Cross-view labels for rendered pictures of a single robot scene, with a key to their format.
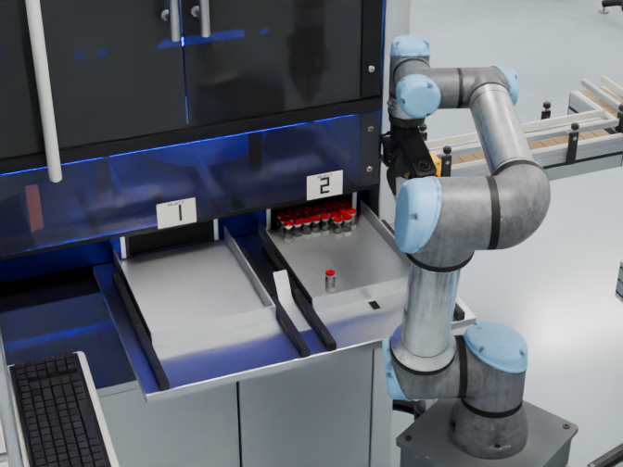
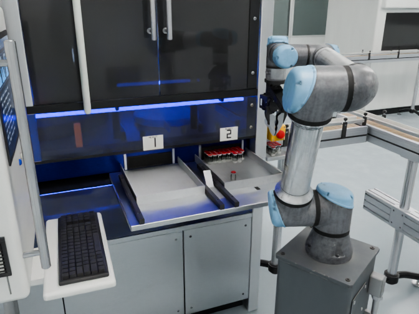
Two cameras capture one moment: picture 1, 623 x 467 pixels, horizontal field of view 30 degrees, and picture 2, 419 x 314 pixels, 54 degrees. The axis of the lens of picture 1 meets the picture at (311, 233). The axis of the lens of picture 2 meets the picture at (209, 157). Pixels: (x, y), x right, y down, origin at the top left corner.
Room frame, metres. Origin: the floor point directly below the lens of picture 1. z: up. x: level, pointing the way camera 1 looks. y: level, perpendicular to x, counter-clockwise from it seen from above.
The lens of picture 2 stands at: (0.54, 0.06, 1.56)
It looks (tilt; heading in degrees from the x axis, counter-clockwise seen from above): 21 degrees down; 0
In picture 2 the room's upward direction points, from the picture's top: straight up
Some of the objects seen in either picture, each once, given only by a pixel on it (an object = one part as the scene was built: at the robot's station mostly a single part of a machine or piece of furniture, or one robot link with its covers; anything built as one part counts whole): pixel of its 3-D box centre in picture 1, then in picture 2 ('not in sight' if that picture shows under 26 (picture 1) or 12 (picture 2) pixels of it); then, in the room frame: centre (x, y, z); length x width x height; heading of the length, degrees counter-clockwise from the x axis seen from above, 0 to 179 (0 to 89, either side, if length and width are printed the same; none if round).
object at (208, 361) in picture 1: (277, 294); (205, 184); (2.05, 0.07, 0.87); 0.70 x 0.48 x 0.02; 111
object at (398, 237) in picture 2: not in sight; (401, 222); (2.47, -0.97, 0.46); 0.09 x 0.09 x 0.77; 21
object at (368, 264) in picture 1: (338, 252); (236, 166); (2.18, -0.06, 0.90); 0.34 x 0.26 x 0.04; 22
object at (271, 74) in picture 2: (406, 104); (275, 73); (2.05, -0.18, 1.32); 0.08 x 0.08 x 0.05
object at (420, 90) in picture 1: (425, 89); (288, 55); (1.95, -0.21, 1.39); 0.11 x 0.11 x 0.08; 3
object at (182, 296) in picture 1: (191, 283); (159, 177); (2.06, 0.26, 0.90); 0.34 x 0.26 x 0.04; 21
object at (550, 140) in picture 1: (496, 151); (308, 132); (2.62, -0.47, 0.92); 0.69 x 0.16 x 0.16; 111
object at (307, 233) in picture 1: (320, 225); (226, 156); (2.28, -0.02, 0.91); 0.18 x 0.02 x 0.05; 112
